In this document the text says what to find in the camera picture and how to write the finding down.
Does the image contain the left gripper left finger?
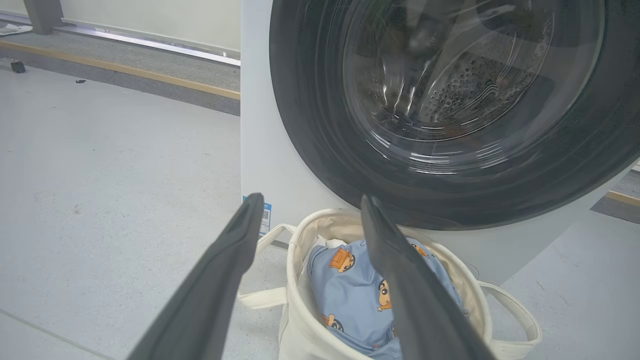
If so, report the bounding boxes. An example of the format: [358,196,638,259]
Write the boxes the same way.
[127,193,265,360]

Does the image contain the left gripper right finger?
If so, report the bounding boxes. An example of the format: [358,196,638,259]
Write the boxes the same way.
[361,195,496,360]

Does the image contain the blue cartoon print garment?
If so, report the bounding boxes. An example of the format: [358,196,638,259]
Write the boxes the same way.
[306,238,468,360]

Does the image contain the dark round glass washer door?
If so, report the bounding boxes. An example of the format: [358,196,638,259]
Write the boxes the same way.
[269,0,640,232]

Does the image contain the cream canvas laundry basket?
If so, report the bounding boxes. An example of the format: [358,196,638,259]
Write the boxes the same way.
[237,208,543,360]

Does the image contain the white front-load washing machine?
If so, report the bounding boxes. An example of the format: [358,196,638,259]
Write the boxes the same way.
[240,0,640,287]

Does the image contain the blue energy label sticker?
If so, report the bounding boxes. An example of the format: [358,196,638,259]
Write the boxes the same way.
[242,196,272,237]

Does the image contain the flat white floor object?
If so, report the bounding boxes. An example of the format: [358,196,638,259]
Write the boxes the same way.
[0,23,33,37]

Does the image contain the silver metal wall rail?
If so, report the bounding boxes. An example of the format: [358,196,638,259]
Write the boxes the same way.
[0,11,241,68]

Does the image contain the dark grey upright post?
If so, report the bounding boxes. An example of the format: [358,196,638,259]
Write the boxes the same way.
[22,0,68,35]

